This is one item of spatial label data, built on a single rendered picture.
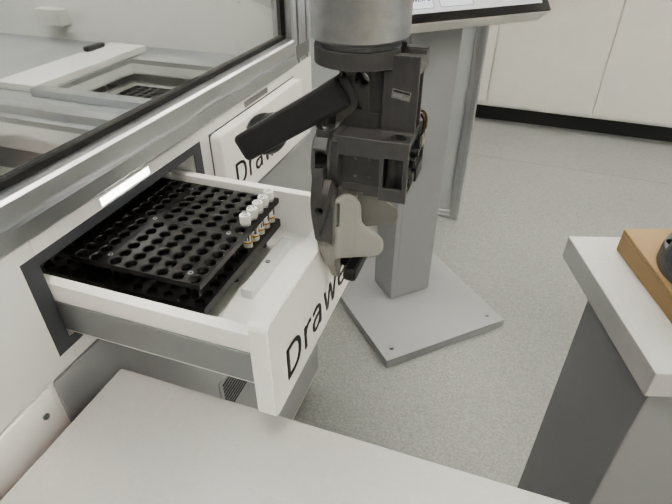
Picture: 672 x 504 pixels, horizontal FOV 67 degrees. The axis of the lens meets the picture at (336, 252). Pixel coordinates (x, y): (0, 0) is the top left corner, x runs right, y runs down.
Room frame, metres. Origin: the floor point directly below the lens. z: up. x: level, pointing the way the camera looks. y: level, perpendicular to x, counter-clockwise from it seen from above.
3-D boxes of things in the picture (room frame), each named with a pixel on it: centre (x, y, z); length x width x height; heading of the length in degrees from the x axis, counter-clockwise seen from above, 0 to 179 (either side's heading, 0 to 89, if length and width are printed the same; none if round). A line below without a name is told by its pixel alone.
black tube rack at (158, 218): (0.48, 0.20, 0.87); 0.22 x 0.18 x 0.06; 71
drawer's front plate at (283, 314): (0.42, 0.01, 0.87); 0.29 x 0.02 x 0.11; 161
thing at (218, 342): (0.49, 0.21, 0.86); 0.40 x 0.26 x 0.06; 71
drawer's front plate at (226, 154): (0.79, 0.12, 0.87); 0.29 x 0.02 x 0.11; 161
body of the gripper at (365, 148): (0.40, -0.03, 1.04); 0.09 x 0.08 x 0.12; 71
